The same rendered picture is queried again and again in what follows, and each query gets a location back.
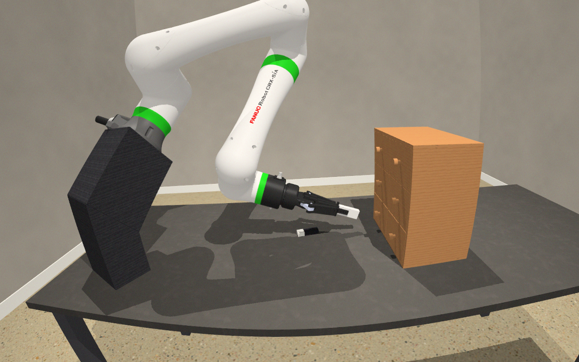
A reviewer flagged orange wooden chest of drawers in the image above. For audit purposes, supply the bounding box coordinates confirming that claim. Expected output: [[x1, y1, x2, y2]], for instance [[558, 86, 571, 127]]
[[374, 127, 484, 268]]

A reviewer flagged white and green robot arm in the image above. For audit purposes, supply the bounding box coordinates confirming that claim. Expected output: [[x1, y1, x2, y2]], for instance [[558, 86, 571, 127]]
[[95, 0, 310, 209]]

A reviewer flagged wooden drawer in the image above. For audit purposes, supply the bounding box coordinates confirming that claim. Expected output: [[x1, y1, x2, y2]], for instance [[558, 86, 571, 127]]
[[375, 163, 390, 205], [386, 211, 407, 265], [375, 131, 390, 171], [373, 193, 388, 237], [391, 139, 412, 189], [389, 176, 410, 229]]

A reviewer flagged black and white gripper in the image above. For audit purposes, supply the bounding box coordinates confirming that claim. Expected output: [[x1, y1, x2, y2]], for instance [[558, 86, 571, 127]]
[[281, 183, 360, 219]]

